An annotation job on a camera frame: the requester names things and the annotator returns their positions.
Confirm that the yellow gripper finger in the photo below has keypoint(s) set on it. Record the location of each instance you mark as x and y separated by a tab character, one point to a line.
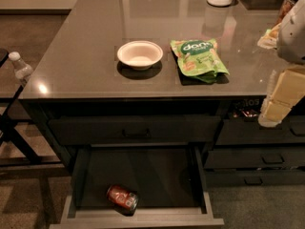
272	114
290	87

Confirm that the red coke can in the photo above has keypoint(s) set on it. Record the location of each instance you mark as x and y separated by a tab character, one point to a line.
122	197

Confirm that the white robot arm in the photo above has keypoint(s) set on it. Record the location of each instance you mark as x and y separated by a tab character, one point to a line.
290	42

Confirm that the snack packets in drawer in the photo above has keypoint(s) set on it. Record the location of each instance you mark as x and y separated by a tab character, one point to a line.
243	113

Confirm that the right top open drawer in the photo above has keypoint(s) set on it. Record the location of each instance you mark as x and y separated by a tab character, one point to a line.
247	131

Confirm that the open drawer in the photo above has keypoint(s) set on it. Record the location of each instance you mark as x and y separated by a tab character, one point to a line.
168	180
247	131

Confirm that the right middle drawer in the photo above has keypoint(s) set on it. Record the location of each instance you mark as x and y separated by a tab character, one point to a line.
255	158

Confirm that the right bottom drawer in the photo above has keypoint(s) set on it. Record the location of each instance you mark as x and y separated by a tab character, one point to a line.
255	178

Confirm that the dark cabinet counter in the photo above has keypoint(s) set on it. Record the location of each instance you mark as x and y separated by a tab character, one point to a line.
147	103

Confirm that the open middle drawer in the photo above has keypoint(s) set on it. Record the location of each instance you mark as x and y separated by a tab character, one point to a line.
168	180

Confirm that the closed top drawer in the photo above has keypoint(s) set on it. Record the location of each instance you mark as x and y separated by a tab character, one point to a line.
131	129

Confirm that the yellow snack packet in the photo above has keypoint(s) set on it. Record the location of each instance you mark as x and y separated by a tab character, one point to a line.
269	39

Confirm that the glass jar of nuts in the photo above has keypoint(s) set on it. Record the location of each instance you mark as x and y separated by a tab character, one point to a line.
284	9

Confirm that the green chip bag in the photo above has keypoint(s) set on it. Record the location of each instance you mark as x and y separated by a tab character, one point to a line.
198	59

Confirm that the white paper bowl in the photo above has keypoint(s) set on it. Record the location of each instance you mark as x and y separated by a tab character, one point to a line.
139	55

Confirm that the black folding table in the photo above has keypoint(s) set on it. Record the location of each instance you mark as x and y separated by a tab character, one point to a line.
10	134

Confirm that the clear plastic water bottle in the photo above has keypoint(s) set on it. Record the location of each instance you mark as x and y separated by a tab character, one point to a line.
22	70

